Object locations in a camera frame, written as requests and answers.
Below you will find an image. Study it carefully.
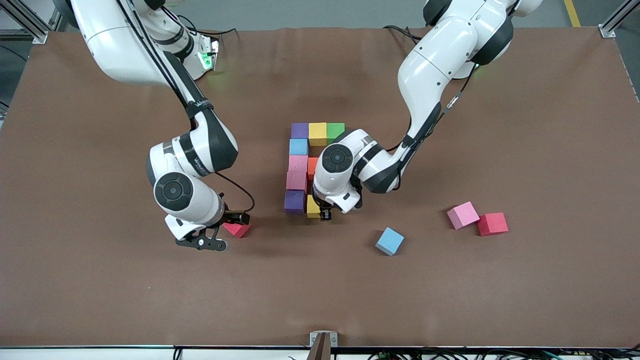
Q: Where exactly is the yellow foam cube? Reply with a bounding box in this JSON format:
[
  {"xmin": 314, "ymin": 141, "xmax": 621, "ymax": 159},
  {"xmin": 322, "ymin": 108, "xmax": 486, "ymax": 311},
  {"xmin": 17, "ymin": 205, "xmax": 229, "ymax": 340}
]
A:
[
  {"xmin": 308, "ymin": 122, "xmax": 328, "ymax": 147},
  {"xmin": 305, "ymin": 194, "xmax": 324, "ymax": 219}
]

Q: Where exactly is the green foam cube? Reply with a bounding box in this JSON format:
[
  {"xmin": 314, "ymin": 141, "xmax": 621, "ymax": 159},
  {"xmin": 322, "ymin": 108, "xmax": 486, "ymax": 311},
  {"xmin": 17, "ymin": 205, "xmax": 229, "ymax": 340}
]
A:
[{"xmin": 326, "ymin": 122, "xmax": 346, "ymax": 146}]

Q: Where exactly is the red foam cube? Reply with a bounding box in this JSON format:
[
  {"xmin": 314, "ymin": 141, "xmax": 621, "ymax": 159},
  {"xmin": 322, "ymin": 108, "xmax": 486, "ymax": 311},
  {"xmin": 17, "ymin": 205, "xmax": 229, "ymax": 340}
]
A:
[
  {"xmin": 222, "ymin": 222, "xmax": 252, "ymax": 239},
  {"xmin": 477, "ymin": 212, "xmax": 509, "ymax": 237}
]

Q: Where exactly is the yellow floor tape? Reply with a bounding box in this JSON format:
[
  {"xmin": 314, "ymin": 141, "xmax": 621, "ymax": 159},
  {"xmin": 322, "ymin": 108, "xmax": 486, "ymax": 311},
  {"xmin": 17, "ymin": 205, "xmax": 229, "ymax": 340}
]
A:
[{"xmin": 564, "ymin": 0, "xmax": 582, "ymax": 28}]

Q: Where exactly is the grey metal bracket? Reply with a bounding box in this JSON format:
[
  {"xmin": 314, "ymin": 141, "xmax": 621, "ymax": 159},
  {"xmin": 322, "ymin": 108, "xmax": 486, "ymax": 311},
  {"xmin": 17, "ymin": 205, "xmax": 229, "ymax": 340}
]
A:
[{"xmin": 309, "ymin": 331, "xmax": 339, "ymax": 348}]

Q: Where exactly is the dark camera mount pole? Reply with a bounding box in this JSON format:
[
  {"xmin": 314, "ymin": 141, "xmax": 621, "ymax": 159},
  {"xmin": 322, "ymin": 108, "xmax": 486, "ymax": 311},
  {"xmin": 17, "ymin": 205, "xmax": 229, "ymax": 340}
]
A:
[{"xmin": 306, "ymin": 333, "xmax": 333, "ymax": 360}]

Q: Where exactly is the black left base cable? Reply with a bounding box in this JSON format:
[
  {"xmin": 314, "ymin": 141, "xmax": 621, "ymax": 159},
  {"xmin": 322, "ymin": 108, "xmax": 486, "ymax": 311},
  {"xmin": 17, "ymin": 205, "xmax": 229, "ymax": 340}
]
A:
[{"xmin": 383, "ymin": 25, "xmax": 423, "ymax": 42}]

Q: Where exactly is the aluminium frame profile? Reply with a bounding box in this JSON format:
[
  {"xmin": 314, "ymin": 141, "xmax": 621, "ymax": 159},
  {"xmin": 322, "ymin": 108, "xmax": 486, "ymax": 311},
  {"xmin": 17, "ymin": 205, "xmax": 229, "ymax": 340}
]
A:
[
  {"xmin": 0, "ymin": 0, "xmax": 49, "ymax": 44},
  {"xmin": 598, "ymin": 0, "xmax": 640, "ymax": 39}
]

